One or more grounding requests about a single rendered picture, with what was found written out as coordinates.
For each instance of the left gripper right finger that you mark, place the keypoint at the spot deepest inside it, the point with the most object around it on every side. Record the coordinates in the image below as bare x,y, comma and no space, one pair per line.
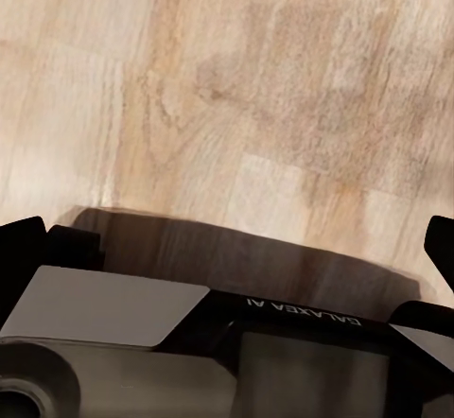
439,245

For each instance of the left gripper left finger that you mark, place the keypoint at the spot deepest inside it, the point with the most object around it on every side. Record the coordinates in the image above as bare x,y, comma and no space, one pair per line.
23,247

